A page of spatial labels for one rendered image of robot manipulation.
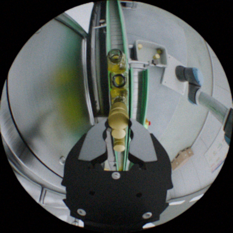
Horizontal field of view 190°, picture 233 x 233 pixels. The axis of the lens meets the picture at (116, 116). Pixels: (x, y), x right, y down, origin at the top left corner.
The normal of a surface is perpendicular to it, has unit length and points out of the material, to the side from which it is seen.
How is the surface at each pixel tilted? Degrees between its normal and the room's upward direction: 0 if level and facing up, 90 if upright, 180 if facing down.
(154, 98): 0
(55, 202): 90
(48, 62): 90
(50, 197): 90
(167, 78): 0
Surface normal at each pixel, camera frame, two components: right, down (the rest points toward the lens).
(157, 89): -0.04, 0.48
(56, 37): 1.00, -0.01
